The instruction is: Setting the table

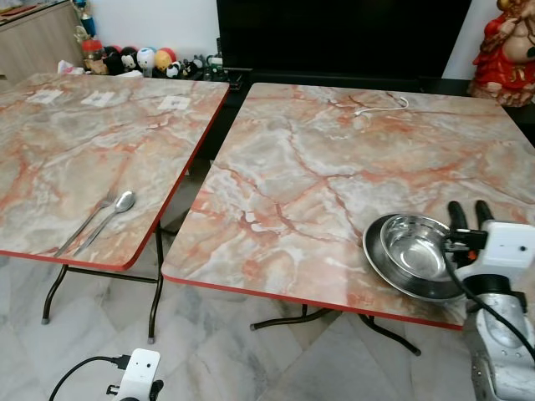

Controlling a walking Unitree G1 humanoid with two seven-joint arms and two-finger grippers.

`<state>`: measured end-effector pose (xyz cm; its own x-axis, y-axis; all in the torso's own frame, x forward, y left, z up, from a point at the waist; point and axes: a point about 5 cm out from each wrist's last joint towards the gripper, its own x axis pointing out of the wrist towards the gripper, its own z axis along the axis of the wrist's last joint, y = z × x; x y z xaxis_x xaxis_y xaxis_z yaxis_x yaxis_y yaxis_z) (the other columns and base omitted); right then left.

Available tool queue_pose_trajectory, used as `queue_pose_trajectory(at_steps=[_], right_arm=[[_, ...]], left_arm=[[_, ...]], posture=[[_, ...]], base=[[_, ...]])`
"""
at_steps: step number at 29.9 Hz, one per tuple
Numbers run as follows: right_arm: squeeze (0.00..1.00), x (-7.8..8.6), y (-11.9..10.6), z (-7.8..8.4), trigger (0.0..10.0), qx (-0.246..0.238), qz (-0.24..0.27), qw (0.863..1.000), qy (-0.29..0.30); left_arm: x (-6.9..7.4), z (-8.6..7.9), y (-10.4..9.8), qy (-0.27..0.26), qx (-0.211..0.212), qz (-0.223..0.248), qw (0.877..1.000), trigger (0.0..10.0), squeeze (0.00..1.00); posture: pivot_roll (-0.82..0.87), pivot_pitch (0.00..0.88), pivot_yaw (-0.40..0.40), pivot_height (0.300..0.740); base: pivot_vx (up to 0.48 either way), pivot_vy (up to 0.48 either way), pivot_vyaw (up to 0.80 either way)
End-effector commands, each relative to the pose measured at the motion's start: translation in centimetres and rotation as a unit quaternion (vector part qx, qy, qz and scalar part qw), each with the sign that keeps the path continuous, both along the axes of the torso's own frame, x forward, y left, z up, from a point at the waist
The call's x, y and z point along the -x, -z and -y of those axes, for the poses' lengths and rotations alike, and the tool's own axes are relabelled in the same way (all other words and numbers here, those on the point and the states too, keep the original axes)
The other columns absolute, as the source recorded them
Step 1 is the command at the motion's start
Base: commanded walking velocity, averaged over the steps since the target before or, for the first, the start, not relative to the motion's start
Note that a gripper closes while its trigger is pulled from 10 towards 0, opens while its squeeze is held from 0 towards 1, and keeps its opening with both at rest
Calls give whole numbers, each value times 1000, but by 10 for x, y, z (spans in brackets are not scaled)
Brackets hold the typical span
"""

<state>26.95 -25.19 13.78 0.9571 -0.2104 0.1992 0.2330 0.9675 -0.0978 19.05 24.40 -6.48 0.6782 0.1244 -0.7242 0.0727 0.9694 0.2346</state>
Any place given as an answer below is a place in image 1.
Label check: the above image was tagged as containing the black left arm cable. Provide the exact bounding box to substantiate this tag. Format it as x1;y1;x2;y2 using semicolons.
48;354;132;401

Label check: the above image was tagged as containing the red capped jar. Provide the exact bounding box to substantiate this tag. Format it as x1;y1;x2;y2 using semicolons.
81;38;106;74

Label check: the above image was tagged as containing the marble top folding table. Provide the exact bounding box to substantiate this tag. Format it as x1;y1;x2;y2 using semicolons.
161;82;535;331
0;71;231;271

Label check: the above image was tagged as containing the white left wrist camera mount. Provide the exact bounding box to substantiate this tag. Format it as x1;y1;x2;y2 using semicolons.
112;348;162;401

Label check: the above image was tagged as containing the silver metal fork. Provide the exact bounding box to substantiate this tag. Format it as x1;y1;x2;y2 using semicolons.
56;193;119;256

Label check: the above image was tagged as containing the blue gold trophy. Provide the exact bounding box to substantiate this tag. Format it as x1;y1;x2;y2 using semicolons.
72;0;98;40

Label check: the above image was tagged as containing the stainless steel bowl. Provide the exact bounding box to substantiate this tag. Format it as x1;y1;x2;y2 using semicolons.
380;216;462;282

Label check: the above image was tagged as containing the black folding table leg frame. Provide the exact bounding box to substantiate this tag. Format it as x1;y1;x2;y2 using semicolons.
250;305;423;357
42;221;189;344

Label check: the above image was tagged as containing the orange red round toy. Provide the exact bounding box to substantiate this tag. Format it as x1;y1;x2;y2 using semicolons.
155;47;178;72

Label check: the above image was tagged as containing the black mouse plush toy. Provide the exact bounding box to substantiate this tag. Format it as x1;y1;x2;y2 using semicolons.
104;45;140;77

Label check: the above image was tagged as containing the green white small figurine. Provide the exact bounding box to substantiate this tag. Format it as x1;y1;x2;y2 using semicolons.
204;53;226;78

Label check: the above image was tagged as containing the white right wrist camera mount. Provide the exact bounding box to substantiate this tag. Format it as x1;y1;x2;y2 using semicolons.
456;221;535;291

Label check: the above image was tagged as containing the white blue round toy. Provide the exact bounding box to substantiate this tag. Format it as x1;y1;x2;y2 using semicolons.
135;47;158;73

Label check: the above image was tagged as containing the silver metal spoon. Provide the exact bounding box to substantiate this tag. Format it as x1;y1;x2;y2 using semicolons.
74;190;136;256

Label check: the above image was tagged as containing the white paper label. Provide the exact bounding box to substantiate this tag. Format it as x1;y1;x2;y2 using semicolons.
157;95;193;112
80;90;116;107

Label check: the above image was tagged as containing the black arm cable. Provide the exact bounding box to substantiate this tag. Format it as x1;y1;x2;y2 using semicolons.
442;236;535;362
48;354;132;401

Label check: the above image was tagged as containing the stainless steel plate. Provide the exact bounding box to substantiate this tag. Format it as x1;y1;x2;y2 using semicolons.
363;213;470;302

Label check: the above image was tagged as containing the red gold laughing statue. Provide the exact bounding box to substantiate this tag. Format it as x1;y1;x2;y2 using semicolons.
469;0;535;109

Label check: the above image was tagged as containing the light wood cabinet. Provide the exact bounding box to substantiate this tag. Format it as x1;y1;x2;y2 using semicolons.
0;0;85;83

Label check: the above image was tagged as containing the black television screen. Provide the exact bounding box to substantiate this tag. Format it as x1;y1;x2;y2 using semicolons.
216;0;474;74

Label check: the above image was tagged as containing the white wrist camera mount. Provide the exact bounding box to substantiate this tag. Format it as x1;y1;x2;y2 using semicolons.
112;348;162;401
456;221;535;291

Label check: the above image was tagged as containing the white charging cable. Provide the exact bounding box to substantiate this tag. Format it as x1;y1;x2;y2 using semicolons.
353;94;410;117

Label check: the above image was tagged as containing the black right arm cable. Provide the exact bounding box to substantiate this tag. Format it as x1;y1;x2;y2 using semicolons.
442;236;535;362

